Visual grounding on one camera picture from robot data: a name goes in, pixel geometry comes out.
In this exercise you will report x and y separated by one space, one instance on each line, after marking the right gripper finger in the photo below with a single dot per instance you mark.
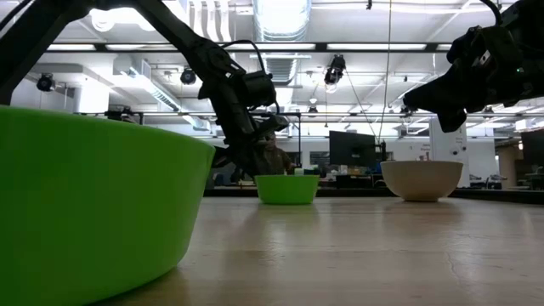
429 95

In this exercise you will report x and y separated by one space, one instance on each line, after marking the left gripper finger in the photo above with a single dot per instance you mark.
263 157
250 159

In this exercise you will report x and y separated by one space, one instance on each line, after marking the green plastic bowl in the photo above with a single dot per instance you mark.
85 204
287 190

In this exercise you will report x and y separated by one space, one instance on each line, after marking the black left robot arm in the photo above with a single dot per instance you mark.
25 42

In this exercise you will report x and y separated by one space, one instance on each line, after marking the person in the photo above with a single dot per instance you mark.
282 163

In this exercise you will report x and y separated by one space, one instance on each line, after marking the black ceiling spotlight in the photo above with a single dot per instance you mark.
336 70
188 76
44 82

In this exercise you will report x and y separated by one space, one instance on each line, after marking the black monitor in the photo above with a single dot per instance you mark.
353 149
533 149

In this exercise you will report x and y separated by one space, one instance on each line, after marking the brown wooden cabinet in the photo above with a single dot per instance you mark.
508 168

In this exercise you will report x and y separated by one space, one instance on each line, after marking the white ribbed bowl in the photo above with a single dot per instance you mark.
421 180

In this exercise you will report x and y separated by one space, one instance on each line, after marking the black overhead crossbar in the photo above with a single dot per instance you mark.
321 47

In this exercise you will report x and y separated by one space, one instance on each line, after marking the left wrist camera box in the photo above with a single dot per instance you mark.
259 89

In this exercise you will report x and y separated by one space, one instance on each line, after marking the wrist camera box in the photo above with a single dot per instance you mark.
259 89
493 47

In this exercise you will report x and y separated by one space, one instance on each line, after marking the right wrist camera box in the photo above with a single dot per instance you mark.
493 47

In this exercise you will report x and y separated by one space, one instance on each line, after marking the black aluminium table frame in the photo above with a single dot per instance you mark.
353 192

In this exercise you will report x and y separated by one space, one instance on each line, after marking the silver ventilation duct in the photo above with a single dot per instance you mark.
282 19

